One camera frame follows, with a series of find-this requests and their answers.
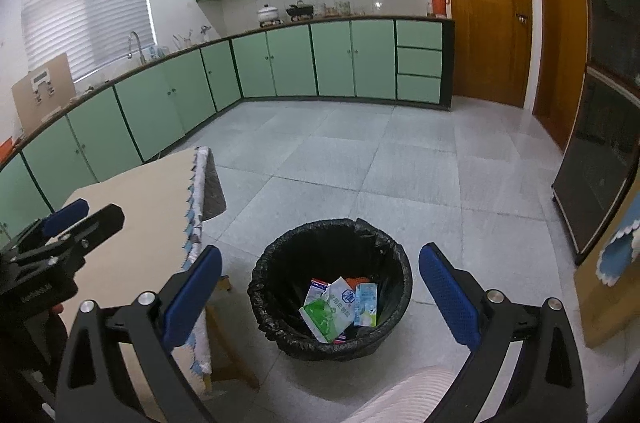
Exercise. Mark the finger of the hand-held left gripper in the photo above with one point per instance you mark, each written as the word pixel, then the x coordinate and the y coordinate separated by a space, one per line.
pixel 95 225
pixel 65 212

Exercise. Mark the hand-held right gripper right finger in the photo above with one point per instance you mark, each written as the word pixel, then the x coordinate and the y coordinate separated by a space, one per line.
pixel 450 293

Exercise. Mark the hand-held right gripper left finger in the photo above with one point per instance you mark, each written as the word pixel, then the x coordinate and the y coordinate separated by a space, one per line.
pixel 195 293

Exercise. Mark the small green white milk carton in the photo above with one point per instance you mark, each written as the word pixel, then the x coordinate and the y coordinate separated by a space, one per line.
pixel 366 303

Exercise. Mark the trash bin with black bag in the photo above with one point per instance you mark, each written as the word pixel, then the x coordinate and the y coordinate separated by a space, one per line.
pixel 280 293

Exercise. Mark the long orange foam net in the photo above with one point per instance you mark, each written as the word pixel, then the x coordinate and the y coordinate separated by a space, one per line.
pixel 357 280

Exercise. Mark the blue white red snack packet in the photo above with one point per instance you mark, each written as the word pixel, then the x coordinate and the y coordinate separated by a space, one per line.
pixel 317 287

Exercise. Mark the white green milk bag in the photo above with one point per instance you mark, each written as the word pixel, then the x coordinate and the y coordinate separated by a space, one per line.
pixel 325 313

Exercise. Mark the orange plastic basket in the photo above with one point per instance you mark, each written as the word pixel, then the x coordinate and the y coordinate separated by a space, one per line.
pixel 5 150

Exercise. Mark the white ribbed cloth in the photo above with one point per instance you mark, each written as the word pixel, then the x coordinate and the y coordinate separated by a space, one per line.
pixel 415 393

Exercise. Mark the white tablecloth with blue scallops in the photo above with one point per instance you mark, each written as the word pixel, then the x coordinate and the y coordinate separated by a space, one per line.
pixel 200 183

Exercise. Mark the wooden board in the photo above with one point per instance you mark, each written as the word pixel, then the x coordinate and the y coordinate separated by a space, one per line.
pixel 600 308

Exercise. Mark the light blue scalloped cloth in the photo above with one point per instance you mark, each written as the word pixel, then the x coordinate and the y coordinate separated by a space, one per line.
pixel 620 253

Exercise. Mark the metal kitchen faucet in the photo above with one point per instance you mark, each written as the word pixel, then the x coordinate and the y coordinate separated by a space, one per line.
pixel 135 45

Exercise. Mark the white window blind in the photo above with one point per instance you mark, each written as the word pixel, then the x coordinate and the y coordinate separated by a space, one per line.
pixel 85 13

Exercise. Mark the utensil cup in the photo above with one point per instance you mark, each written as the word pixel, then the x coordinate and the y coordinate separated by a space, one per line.
pixel 182 40

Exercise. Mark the dark glass cabinet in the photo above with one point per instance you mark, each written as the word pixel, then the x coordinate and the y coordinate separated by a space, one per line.
pixel 600 103

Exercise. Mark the green base cabinets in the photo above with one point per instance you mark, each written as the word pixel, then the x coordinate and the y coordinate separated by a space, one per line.
pixel 330 58

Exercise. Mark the white cooking pot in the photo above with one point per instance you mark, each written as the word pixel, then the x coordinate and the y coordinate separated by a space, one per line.
pixel 269 14

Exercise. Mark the wide wooden door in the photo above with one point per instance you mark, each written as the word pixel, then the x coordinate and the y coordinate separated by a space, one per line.
pixel 485 13

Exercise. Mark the narrow wooden door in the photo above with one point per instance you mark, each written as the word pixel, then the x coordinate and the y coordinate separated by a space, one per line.
pixel 560 28

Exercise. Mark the black wok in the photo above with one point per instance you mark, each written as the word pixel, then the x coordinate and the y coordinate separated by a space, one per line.
pixel 300 10

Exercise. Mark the row of glass jars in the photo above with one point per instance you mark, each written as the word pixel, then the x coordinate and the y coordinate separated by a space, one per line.
pixel 337 8

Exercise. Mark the wooden table frame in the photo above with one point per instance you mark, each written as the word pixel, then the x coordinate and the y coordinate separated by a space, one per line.
pixel 225 353

